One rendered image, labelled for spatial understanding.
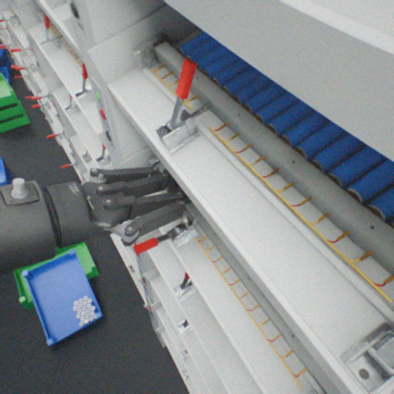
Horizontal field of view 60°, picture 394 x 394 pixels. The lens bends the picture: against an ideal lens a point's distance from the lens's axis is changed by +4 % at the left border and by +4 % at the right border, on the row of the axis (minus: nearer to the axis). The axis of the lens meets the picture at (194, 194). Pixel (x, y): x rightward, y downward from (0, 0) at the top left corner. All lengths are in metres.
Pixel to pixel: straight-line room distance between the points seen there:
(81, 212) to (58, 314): 1.17
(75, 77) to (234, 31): 0.74
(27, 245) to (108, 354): 1.12
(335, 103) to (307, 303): 0.16
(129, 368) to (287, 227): 1.20
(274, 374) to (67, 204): 0.31
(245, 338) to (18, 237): 0.29
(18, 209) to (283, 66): 0.29
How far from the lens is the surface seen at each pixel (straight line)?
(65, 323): 1.54
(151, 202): 0.44
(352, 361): 0.25
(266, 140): 0.33
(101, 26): 0.47
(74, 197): 0.40
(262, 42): 0.19
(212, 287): 0.49
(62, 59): 1.01
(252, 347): 0.46
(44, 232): 0.39
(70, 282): 1.56
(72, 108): 1.14
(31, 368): 1.55
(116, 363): 1.46
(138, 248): 0.49
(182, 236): 0.51
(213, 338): 0.66
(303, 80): 0.18
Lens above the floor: 1.38
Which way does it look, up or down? 49 degrees down
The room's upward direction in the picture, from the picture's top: straight up
